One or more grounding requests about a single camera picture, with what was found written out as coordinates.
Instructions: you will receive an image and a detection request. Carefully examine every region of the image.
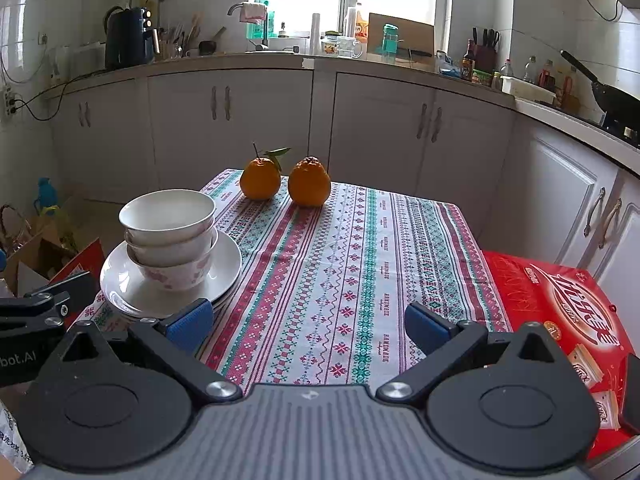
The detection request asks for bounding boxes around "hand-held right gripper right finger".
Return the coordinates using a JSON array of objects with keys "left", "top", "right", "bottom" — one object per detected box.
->
[{"left": 376, "top": 302, "right": 563, "bottom": 403}]

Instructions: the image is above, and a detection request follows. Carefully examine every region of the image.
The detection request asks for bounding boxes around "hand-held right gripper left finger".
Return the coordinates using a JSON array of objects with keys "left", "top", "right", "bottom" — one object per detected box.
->
[{"left": 60, "top": 298, "right": 242, "bottom": 403}]

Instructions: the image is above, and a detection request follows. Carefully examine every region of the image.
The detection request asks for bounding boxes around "white bowl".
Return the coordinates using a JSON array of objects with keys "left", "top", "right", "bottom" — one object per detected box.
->
[
  {"left": 126, "top": 242, "right": 220, "bottom": 292},
  {"left": 123, "top": 227, "right": 220, "bottom": 267},
  {"left": 118, "top": 189, "right": 217, "bottom": 247}
]

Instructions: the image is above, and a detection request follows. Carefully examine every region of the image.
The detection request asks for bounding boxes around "red carton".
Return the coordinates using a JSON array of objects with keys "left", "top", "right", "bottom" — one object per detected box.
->
[{"left": 47, "top": 238, "right": 105, "bottom": 322}]

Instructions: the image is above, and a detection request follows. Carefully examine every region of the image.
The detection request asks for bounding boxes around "brown cardboard box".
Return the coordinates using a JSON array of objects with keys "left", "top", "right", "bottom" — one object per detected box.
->
[{"left": 0, "top": 225, "right": 77, "bottom": 297}]

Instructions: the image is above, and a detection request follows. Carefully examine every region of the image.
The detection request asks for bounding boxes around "blue toy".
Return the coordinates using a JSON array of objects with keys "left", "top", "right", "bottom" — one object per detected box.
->
[{"left": 33, "top": 177, "right": 64, "bottom": 217}]

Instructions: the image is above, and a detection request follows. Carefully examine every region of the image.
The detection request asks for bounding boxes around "printed white paper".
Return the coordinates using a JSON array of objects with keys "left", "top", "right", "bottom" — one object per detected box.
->
[{"left": 0, "top": 400, "right": 34, "bottom": 474}]

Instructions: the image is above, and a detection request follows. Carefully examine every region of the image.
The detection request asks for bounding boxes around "patterned tablecloth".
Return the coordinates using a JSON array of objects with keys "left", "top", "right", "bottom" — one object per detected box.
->
[{"left": 75, "top": 169, "right": 514, "bottom": 397}]

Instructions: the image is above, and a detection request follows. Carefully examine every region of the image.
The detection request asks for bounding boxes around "red printed cardboard box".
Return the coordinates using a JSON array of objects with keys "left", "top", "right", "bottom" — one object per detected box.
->
[{"left": 480, "top": 250, "right": 640, "bottom": 462}]

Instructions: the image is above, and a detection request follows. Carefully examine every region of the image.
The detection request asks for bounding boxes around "orange with leaf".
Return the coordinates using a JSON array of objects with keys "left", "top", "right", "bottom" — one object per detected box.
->
[{"left": 239, "top": 143, "right": 292, "bottom": 202}]

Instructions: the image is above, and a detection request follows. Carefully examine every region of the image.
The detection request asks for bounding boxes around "bumpy orange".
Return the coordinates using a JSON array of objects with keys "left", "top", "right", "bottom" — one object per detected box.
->
[{"left": 287, "top": 156, "right": 332, "bottom": 208}]

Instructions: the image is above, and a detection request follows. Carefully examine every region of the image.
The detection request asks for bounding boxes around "white countertop appliance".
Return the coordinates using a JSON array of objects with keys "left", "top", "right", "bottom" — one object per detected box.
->
[{"left": 70, "top": 42, "right": 107, "bottom": 77}]

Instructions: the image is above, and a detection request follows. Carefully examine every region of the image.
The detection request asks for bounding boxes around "black smartphone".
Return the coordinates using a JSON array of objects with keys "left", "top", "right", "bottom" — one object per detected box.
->
[{"left": 618, "top": 400, "right": 640, "bottom": 437}]

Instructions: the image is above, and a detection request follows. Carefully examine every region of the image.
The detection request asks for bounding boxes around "black air fryer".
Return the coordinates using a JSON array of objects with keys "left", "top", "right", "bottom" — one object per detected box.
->
[{"left": 103, "top": 6, "right": 155, "bottom": 71}]

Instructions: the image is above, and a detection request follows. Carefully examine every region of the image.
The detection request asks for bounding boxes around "white plastic tray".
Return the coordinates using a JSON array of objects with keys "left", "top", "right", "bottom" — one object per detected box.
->
[{"left": 501, "top": 76, "right": 557, "bottom": 106}]

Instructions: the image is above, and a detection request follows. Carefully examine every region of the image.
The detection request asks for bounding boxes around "blue plastic bag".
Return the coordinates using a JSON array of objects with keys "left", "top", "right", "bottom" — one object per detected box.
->
[{"left": 435, "top": 51, "right": 462, "bottom": 79}]

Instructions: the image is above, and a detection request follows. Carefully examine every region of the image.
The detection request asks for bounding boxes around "dark sauce bottle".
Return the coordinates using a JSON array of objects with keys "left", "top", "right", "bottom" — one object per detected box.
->
[{"left": 460, "top": 39, "right": 476, "bottom": 83}]

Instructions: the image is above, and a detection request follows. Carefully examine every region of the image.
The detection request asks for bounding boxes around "utensil holder with utensils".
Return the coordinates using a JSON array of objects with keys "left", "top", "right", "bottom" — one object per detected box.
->
[{"left": 158, "top": 14, "right": 202, "bottom": 60}]

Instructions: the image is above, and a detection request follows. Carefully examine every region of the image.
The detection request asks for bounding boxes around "dark mortar with pestle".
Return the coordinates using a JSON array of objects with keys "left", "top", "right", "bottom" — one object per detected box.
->
[{"left": 199, "top": 27, "right": 227, "bottom": 56}]

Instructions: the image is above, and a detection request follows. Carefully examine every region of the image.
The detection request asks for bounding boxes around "knife block with knives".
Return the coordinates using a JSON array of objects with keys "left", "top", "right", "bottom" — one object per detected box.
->
[{"left": 472, "top": 28, "right": 501, "bottom": 72}]

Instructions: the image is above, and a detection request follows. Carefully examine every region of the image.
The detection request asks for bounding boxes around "clear glass mug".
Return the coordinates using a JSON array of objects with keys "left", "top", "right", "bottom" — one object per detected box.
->
[{"left": 337, "top": 35, "right": 366, "bottom": 60}]

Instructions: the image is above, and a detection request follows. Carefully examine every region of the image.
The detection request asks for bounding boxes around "brown cardboard sheet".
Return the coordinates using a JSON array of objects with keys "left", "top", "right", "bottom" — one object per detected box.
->
[{"left": 367, "top": 12, "right": 435, "bottom": 59}]

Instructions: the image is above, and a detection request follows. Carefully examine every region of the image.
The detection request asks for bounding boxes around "metal faucet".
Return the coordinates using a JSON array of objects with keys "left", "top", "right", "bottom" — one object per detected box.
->
[{"left": 227, "top": 2, "right": 272, "bottom": 54}]

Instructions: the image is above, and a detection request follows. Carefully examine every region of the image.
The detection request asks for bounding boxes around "black wok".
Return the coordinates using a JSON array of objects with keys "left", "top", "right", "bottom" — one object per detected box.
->
[{"left": 560, "top": 50, "right": 640, "bottom": 129}]

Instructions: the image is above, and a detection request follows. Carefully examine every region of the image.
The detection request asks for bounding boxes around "floral glass jar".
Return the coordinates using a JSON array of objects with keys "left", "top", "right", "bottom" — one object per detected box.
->
[{"left": 321, "top": 31, "right": 346, "bottom": 56}]

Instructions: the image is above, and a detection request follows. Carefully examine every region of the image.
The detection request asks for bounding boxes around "green dish soap bottle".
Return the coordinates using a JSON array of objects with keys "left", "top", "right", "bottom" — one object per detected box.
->
[{"left": 250, "top": 7, "right": 277, "bottom": 41}]

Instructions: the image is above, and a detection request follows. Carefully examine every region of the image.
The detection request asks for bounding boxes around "plastic bottle orange label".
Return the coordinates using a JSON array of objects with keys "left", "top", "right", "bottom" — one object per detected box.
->
[{"left": 345, "top": 2, "right": 370, "bottom": 41}]

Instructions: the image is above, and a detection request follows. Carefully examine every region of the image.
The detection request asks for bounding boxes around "black power cable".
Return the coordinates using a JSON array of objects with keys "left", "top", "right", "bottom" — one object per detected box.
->
[{"left": 0, "top": 72, "right": 109, "bottom": 124}]

